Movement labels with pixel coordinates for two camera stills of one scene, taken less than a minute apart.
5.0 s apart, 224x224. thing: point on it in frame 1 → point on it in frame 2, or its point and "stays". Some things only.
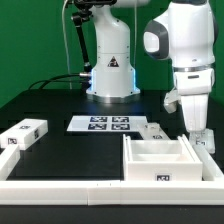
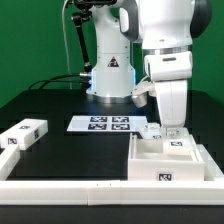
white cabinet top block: (25, 133) stays
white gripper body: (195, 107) → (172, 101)
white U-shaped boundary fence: (208, 191) stays
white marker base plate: (108, 123) stays
